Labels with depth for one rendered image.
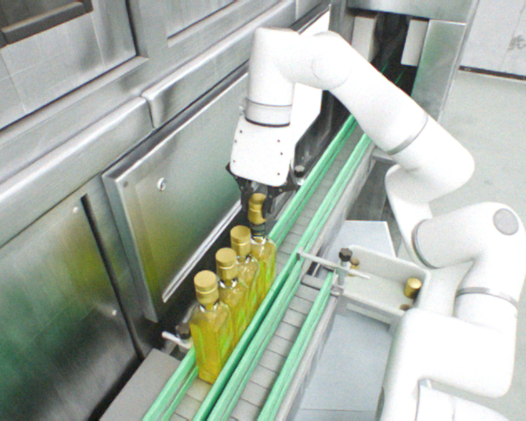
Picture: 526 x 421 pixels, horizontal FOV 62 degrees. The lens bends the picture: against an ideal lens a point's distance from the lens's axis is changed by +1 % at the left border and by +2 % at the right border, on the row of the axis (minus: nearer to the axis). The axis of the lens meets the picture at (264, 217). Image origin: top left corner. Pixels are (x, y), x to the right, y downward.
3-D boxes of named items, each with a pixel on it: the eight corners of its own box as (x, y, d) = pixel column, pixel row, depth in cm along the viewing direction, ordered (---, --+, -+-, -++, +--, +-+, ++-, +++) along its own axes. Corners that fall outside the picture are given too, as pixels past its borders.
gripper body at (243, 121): (229, 109, 68) (224, 175, 73) (288, 124, 65) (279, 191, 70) (250, 101, 74) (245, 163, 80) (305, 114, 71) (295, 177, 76)
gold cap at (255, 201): (253, 209, 81) (253, 190, 78) (270, 214, 80) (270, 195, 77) (245, 220, 79) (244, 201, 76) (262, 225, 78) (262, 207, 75)
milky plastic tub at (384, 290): (344, 262, 124) (348, 241, 119) (424, 290, 117) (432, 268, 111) (323, 307, 113) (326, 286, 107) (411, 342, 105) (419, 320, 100)
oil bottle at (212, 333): (213, 354, 89) (203, 287, 75) (237, 365, 87) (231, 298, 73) (198, 377, 85) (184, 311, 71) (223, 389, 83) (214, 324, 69)
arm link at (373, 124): (390, 162, 67) (286, 71, 62) (378, 137, 79) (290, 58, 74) (433, 120, 64) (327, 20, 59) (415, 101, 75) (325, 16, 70)
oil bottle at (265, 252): (253, 293, 100) (251, 225, 86) (275, 301, 99) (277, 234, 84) (242, 311, 97) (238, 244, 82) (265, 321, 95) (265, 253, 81)
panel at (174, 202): (312, 113, 144) (322, 2, 121) (321, 114, 143) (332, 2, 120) (144, 318, 83) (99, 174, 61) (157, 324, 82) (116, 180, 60)
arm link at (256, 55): (353, 34, 67) (359, 41, 58) (340, 103, 72) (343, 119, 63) (255, 22, 67) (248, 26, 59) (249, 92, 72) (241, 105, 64)
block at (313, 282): (304, 289, 110) (305, 271, 105) (340, 302, 106) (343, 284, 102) (299, 299, 107) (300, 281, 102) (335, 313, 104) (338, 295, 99)
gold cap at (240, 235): (237, 240, 80) (235, 222, 77) (254, 246, 79) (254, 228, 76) (227, 252, 77) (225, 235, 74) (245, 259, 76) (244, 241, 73)
